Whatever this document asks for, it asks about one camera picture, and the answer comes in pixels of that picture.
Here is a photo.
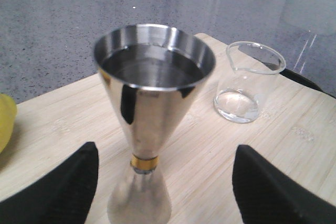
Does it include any steel double jigger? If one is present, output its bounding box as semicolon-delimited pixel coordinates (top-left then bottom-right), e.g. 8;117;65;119
93;24;216;223

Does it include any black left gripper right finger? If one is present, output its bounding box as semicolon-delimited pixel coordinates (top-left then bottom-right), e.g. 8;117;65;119
232;145;335;223

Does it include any yellow lemon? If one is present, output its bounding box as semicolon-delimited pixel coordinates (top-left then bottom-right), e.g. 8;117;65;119
1;93;17;152

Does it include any clear glass beaker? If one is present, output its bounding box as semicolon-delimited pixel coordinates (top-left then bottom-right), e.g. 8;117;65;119
213;41;286;124

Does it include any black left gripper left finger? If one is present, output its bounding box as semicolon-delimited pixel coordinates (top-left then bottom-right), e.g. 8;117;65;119
1;142;99;223

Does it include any light wooden cutting board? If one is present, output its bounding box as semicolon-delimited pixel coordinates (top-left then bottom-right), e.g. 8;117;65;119
1;34;335;223

